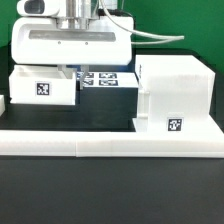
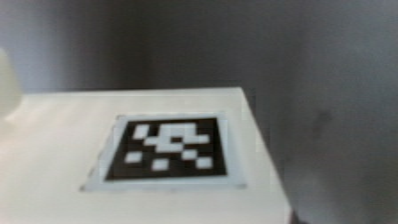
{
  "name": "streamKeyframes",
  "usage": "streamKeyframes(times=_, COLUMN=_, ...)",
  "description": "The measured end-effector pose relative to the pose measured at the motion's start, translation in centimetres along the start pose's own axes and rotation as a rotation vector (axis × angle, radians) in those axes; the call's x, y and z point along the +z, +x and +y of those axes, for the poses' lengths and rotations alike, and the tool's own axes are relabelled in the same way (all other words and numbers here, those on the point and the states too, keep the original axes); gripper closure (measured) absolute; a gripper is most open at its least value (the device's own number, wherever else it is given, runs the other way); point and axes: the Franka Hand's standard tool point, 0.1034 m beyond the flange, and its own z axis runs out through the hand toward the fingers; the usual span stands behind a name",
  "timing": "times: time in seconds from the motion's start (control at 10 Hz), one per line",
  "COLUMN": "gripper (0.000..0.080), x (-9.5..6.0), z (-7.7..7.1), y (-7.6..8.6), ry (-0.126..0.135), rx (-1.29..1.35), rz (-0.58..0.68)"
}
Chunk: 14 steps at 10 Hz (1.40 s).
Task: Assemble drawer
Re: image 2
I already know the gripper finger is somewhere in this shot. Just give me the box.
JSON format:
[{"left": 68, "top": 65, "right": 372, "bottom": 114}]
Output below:
[{"left": 0, "top": 48, "right": 24, "bottom": 119}]

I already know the white front drawer tray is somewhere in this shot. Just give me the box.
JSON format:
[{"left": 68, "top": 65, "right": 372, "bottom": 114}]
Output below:
[{"left": 0, "top": 88, "right": 292, "bottom": 224}]

